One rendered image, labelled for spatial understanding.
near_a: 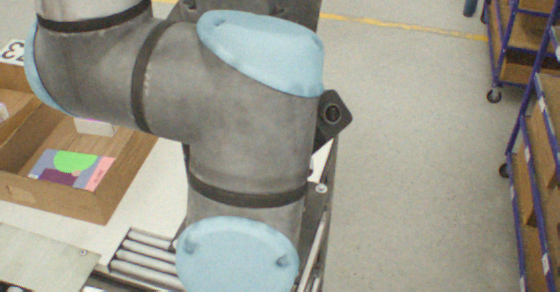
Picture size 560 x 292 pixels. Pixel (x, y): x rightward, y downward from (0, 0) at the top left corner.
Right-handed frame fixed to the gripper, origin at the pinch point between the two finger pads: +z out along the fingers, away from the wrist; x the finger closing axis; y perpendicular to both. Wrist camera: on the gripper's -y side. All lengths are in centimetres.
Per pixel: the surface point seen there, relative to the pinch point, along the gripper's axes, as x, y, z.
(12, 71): -38, 67, 61
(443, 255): 100, 1, 100
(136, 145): -4, 37, 36
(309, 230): 27.1, 13.4, 23.1
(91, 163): -7, 48, 35
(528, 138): 84, -49, 114
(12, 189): -13, 62, 24
